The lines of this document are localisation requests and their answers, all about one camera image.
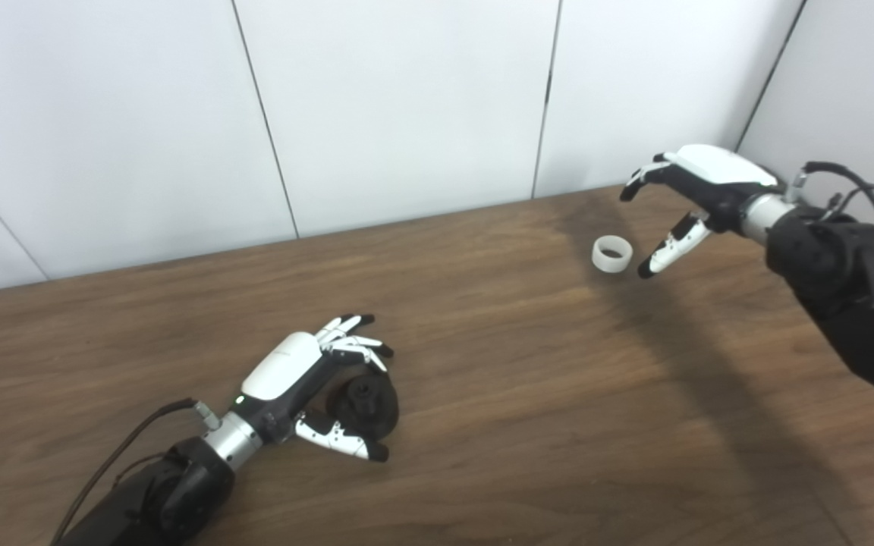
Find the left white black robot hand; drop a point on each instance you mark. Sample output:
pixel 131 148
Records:
pixel 281 368

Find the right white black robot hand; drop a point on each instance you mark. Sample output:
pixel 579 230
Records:
pixel 718 171

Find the round black plastic part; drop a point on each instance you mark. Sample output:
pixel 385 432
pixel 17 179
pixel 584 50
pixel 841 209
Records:
pixel 380 413

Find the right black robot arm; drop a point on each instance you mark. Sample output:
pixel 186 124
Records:
pixel 847 280

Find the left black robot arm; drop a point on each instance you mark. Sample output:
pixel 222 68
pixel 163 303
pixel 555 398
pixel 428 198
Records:
pixel 171 493

